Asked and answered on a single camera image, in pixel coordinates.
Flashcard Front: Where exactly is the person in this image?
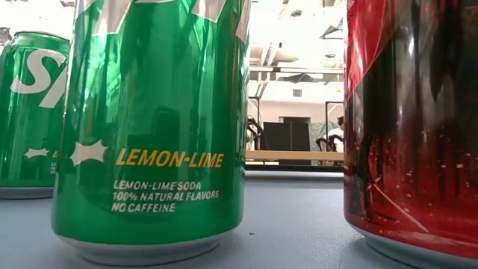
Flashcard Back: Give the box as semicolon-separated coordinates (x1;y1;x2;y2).
324;115;345;142

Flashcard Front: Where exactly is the dark background equipment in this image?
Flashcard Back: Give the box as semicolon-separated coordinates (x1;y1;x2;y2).
247;114;264;151

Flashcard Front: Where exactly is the blue table mat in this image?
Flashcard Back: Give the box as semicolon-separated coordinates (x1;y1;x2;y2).
0;170;423;269

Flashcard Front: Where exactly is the red soda can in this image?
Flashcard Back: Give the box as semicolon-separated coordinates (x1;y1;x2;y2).
343;0;478;269

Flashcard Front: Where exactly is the green soda can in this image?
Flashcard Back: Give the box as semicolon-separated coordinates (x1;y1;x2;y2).
0;31;72;200
51;0;252;267

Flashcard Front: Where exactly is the black background cabinet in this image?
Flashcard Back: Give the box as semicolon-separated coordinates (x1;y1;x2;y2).
260;116;311;166

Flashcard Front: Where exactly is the black background metal frame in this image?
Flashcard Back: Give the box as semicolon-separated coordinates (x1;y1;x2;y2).
247;95;345;151

